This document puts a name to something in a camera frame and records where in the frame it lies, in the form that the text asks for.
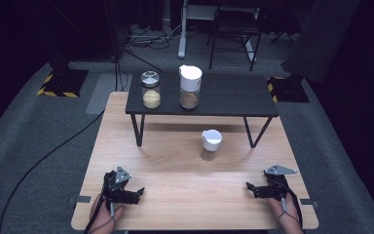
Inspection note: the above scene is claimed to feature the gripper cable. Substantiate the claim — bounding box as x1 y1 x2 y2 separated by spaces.
277 179 304 229
83 191 117 234

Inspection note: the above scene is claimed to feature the black metal chair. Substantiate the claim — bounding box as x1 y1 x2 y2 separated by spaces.
206 0 263 72

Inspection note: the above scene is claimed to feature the dark slanted panel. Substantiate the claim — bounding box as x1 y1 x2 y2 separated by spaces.
281 0 362 84

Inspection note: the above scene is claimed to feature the white desk frame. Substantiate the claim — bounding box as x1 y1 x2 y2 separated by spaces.
177 0 261 63

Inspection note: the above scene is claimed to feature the thick black floor cable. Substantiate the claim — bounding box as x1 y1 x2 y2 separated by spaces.
0 109 107 234

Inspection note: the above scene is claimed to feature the thin black hanging cable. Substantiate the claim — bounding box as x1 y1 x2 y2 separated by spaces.
111 0 131 93

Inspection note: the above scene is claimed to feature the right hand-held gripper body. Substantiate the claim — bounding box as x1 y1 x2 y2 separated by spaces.
252 164 298 201

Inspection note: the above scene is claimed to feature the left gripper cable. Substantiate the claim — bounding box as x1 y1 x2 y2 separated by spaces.
83 191 117 234

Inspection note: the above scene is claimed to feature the white-lid glass seasoning bottle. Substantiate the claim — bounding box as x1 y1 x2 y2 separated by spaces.
201 129 224 162
178 64 204 110

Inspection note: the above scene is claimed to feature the yellow-black striped stand base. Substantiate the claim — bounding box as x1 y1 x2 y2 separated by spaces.
266 74 311 104
36 67 90 98

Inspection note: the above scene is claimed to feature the silver-lid glass jar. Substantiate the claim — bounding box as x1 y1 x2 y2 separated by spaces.
139 70 163 110

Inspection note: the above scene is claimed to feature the black raised shelf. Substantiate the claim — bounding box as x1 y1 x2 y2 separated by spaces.
125 70 280 149

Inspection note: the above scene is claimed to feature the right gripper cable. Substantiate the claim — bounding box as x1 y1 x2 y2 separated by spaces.
277 179 304 229

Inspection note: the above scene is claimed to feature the tangle of floor cables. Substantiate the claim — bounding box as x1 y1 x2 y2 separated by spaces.
125 23 180 52

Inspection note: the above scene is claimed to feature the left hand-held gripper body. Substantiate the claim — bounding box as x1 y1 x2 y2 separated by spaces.
100 166 140 206

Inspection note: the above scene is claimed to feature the person's left hand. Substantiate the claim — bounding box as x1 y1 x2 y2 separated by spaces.
89 194 127 234

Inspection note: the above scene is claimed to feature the grey table edge tab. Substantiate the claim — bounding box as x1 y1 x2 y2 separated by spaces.
67 195 93 206
299 198 319 209

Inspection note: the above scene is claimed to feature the person's right hand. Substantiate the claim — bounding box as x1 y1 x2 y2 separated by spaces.
265 193 303 229

